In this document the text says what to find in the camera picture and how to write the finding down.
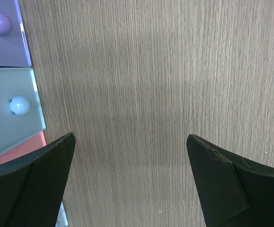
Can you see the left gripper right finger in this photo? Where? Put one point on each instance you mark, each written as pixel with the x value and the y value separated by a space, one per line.
pixel 233 191

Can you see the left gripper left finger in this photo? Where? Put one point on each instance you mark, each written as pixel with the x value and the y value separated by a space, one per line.
pixel 32 186

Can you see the light blue drawer box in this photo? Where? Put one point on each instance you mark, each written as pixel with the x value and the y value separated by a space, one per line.
pixel 62 218

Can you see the pink drawer box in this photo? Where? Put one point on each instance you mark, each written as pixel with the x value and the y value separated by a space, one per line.
pixel 36 142

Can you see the purple drawer box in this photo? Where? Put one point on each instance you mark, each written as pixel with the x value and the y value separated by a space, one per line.
pixel 14 50

